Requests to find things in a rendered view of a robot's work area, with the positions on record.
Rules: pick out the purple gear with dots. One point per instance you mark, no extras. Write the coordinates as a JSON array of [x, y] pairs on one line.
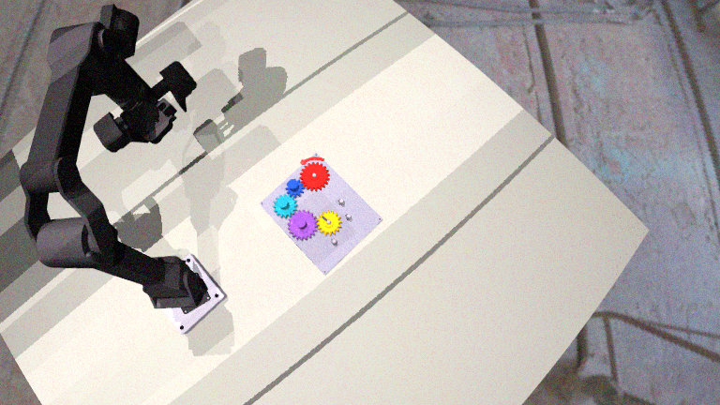
[[302, 225]]

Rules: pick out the red curved arrow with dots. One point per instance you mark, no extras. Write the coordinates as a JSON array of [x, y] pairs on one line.
[[310, 158]]

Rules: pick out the dark blue gear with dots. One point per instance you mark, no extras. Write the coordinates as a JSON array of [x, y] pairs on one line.
[[294, 188]]

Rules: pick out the red gear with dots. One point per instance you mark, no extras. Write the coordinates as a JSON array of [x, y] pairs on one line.
[[314, 182]]

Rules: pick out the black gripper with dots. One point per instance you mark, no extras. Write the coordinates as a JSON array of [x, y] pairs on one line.
[[114, 134]]

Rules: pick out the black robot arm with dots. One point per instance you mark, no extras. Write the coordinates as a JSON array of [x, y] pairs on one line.
[[87, 60]]

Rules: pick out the teal gear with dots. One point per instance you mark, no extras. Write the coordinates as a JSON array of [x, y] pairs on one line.
[[285, 206]]

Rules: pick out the yellow gear with black stripe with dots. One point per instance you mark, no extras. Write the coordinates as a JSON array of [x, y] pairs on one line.
[[324, 227]]

